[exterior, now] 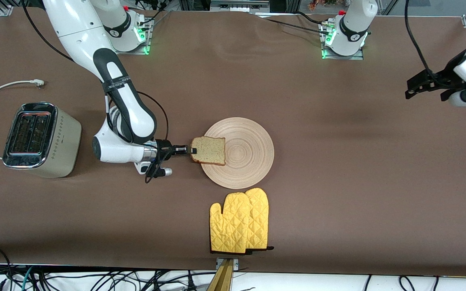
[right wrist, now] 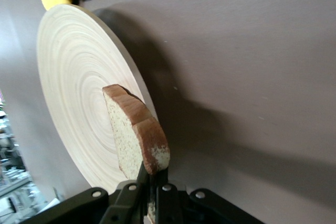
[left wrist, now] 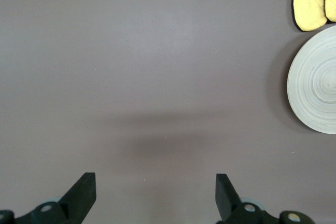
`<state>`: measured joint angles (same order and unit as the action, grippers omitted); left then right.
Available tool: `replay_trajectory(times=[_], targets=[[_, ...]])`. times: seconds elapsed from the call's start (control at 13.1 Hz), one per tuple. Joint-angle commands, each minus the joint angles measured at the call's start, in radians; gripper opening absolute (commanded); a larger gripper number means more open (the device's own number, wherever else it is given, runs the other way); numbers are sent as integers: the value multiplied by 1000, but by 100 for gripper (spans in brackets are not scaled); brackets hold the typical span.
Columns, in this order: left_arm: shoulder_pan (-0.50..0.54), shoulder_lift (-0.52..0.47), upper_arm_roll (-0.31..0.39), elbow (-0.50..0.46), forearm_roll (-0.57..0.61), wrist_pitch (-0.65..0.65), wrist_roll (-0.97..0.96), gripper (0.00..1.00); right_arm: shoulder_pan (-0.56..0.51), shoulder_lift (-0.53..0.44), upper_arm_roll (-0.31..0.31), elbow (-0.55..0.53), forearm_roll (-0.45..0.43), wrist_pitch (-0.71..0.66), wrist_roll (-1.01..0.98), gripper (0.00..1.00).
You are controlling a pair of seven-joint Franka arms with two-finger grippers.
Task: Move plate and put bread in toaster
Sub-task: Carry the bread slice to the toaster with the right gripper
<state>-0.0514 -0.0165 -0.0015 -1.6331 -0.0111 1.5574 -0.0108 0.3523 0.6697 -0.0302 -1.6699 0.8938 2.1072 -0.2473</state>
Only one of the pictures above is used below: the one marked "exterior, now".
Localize grey aluminium frame unit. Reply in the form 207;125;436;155
210;0;270;13

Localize round wooden plate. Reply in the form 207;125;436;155
199;117;275;190

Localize teal floor cable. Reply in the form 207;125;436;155
20;266;36;291

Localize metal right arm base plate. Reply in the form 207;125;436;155
107;18;153;55

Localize beige and chrome toaster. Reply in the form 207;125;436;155
2;101;83;179

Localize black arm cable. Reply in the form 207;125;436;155
20;0;169;184
405;0;442;83

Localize black base connector cables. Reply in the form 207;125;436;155
133;0;173;25

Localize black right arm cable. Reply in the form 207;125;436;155
20;0;169;184

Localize small metal bracket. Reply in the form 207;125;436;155
216;257;239;270

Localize yellow quilted oven mitt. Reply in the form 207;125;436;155
244;188;275;252
210;192;254;255

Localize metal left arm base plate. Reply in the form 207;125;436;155
321;22;365;61

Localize slice of seeded bread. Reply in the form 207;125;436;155
190;136;226;167

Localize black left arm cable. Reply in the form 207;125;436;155
405;0;442;83

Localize black cable on tabletop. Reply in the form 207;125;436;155
263;17;331;36

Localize yellow wooden beam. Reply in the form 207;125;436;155
206;260;234;291

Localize colourful background object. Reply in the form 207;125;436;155
307;0;341;11

